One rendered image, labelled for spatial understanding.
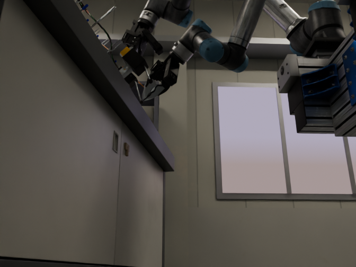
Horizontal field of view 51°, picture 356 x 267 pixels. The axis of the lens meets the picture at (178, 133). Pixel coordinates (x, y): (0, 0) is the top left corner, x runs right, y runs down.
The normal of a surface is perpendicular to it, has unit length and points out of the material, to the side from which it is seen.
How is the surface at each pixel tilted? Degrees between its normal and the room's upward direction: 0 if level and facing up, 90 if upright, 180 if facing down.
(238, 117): 90
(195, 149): 90
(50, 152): 90
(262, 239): 90
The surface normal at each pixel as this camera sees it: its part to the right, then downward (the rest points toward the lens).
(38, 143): 0.98, -0.07
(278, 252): 0.04, -0.36
